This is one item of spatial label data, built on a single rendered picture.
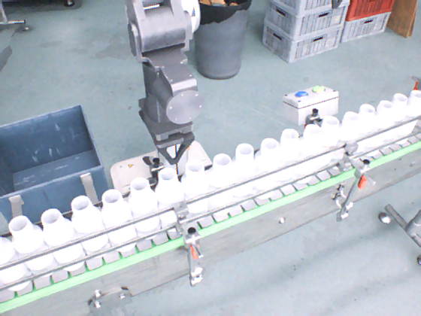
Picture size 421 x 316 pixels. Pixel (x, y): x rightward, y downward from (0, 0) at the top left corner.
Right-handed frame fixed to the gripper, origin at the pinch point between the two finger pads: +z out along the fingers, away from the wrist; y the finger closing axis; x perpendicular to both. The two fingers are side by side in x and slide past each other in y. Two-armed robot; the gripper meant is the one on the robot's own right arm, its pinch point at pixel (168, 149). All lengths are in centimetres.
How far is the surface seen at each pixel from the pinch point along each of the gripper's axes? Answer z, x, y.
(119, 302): 40.4, -17.9, 6.0
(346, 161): 17.2, 44.2, 5.6
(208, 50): 96, 93, -178
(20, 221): 8.8, -29.9, -1.9
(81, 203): 9.4, -18.1, -1.9
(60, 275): 23.9, -27.3, 3.1
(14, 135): 34, -35, -59
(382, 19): 109, 286, -187
